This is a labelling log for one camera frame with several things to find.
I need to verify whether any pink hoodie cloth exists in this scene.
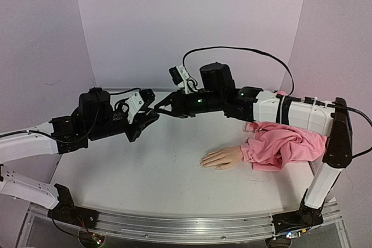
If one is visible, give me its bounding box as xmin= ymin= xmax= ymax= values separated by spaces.
xmin=238 ymin=121 xmax=327 ymax=171

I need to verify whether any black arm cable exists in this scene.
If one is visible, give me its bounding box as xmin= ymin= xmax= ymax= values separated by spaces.
xmin=69 ymin=87 xmax=142 ymax=138
xmin=182 ymin=46 xmax=294 ymax=95

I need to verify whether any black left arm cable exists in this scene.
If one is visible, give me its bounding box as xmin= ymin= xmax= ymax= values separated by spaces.
xmin=69 ymin=87 xmax=142 ymax=138

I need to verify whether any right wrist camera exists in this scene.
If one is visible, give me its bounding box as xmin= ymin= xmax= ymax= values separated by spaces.
xmin=169 ymin=65 xmax=198 ymax=94

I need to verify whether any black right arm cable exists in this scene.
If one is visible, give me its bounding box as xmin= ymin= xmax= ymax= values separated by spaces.
xmin=182 ymin=46 xmax=294 ymax=95

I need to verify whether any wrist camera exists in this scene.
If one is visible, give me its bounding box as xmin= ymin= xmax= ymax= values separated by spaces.
xmin=169 ymin=65 xmax=198 ymax=94
xmin=126 ymin=89 xmax=155 ymax=124

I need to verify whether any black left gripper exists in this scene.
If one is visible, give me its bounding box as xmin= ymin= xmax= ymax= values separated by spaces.
xmin=89 ymin=100 xmax=159 ymax=143

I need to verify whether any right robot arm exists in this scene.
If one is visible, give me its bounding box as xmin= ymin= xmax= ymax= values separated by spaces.
xmin=155 ymin=62 xmax=352 ymax=211

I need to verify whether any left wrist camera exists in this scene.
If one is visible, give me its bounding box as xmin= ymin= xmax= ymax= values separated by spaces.
xmin=126 ymin=89 xmax=155 ymax=124

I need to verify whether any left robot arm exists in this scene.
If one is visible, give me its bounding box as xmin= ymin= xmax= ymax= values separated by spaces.
xmin=1 ymin=87 xmax=159 ymax=223

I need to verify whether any mannequin hand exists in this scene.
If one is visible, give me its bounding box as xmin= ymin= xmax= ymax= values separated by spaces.
xmin=201 ymin=146 xmax=244 ymax=170

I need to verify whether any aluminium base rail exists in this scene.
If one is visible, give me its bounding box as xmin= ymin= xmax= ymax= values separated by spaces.
xmin=16 ymin=202 xmax=350 ymax=247

